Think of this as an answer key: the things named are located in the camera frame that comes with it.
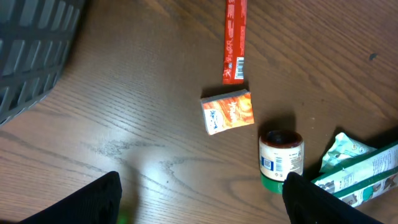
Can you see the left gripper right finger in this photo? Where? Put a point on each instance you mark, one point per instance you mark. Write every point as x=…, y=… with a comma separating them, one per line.
x=306, y=203

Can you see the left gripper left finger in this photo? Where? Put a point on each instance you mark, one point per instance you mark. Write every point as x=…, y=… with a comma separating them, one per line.
x=97, y=202

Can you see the green lid jar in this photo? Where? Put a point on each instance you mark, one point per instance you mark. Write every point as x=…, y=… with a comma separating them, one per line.
x=280, y=153

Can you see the pale green wipes packet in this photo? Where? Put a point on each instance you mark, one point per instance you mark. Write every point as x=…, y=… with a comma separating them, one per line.
x=343, y=150

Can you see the green white package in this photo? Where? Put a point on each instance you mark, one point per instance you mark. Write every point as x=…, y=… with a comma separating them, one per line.
x=362, y=178

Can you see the orange small box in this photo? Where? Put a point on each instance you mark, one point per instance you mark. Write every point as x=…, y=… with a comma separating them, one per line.
x=227, y=111

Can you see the red white small packet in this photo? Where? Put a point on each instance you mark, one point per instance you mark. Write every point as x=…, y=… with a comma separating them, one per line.
x=234, y=41

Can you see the grey plastic mesh basket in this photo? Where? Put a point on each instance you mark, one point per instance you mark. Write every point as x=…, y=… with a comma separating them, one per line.
x=36, y=37

